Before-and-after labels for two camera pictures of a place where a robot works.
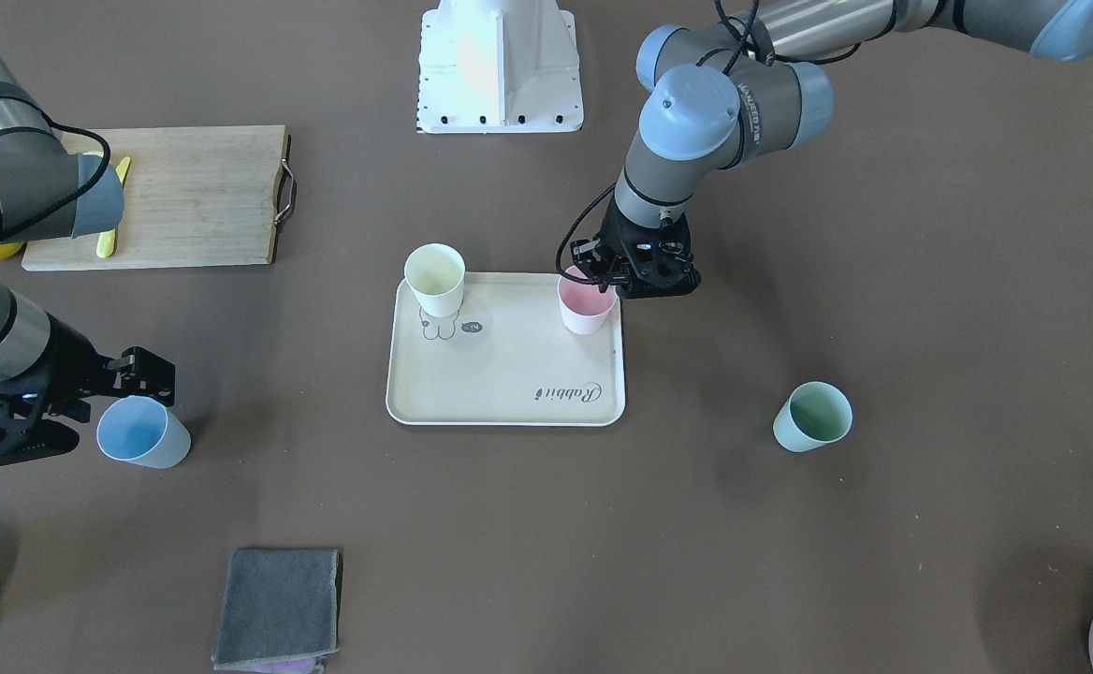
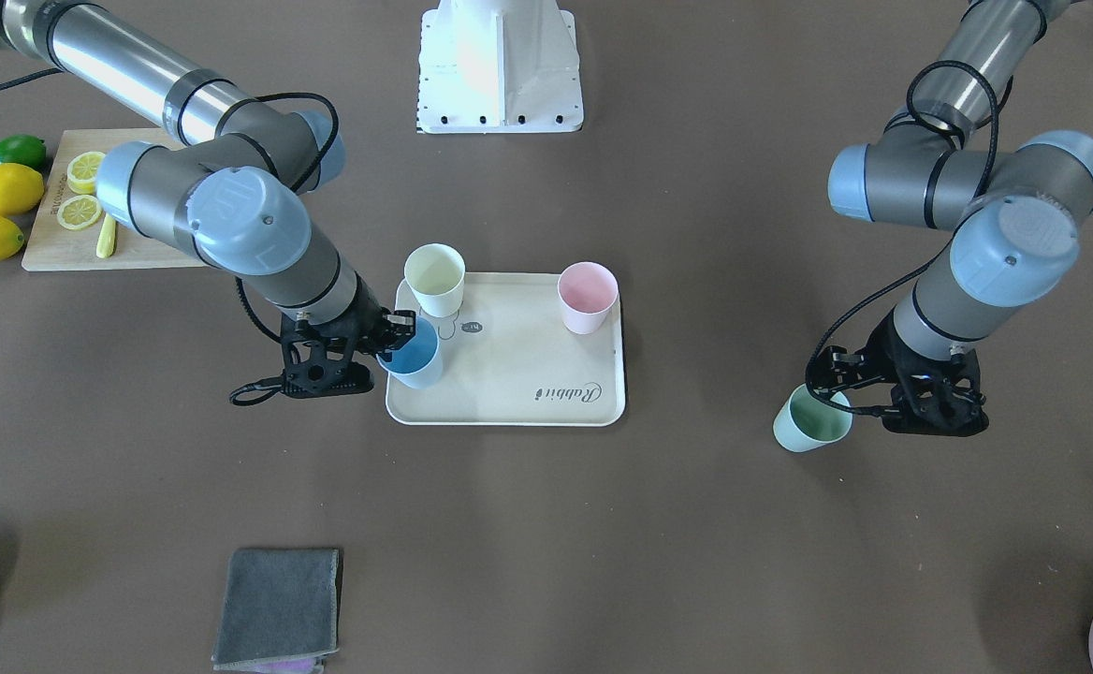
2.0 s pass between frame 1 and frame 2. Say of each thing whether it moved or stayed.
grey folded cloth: stayed
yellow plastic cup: stayed
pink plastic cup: stayed
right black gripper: moved
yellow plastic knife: stayed
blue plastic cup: moved
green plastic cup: stayed
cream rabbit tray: stayed
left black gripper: moved
